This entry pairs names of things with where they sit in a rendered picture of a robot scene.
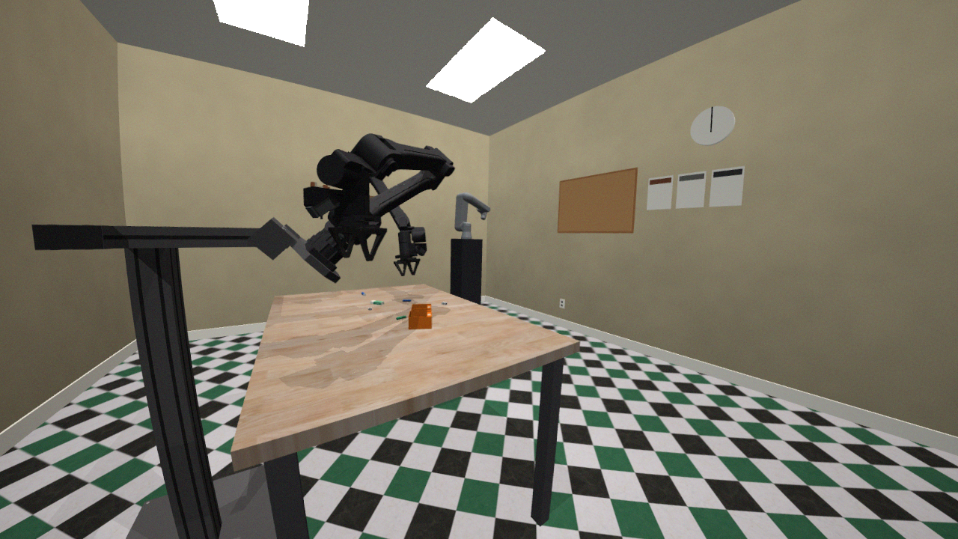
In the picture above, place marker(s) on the orange open bin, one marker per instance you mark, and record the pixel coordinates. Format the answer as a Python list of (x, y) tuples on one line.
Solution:
[(420, 317)]

